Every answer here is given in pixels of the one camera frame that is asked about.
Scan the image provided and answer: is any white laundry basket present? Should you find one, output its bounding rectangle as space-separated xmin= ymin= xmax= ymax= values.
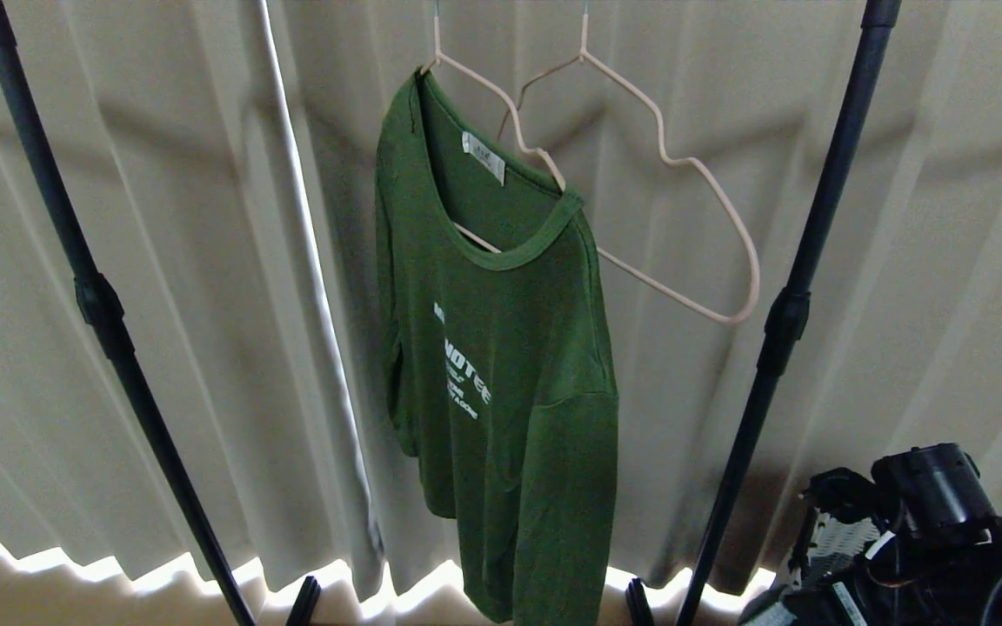
xmin=792 ymin=509 xmax=885 ymax=579

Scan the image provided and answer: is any beige curtain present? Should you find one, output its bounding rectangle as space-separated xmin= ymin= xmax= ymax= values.
xmin=0 ymin=0 xmax=1002 ymax=601

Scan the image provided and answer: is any black clothes rack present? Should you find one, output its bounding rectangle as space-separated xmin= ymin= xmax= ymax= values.
xmin=0 ymin=0 xmax=904 ymax=626

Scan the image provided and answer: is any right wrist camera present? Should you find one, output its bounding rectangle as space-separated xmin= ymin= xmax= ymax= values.
xmin=801 ymin=468 xmax=885 ymax=527

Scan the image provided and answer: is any green long-sleeved shirt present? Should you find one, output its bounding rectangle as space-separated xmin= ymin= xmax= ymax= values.
xmin=374 ymin=68 xmax=621 ymax=626

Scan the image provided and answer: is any pink clothes hanger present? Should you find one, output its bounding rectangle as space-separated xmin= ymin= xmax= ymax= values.
xmin=497 ymin=0 xmax=762 ymax=327
xmin=418 ymin=0 xmax=568 ymax=255

